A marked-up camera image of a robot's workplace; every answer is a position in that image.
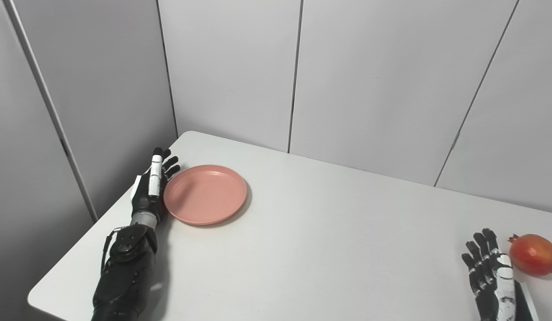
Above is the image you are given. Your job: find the red pomegranate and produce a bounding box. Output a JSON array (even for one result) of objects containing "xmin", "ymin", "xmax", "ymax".
[{"xmin": 507, "ymin": 234, "xmax": 552, "ymax": 276}]

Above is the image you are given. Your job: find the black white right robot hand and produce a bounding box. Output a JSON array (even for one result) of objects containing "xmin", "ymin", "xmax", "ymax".
[{"xmin": 462, "ymin": 228, "xmax": 540, "ymax": 321}]

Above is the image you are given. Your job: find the pink round plate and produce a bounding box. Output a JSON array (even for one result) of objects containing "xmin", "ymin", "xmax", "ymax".
[{"xmin": 163, "ymin": 165, "xmax": 248, "ymax": 226}]

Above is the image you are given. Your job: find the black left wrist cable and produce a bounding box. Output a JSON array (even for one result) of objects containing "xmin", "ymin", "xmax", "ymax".
[{"xmin": 101, "ymin": 226, "xmax": 125, "ymax": 275}]

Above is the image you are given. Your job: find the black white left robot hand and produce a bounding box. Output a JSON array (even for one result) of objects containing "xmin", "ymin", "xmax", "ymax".
[{"xmin": 131, "ymin": 147, "xmax": 181, "ymax": 222}]

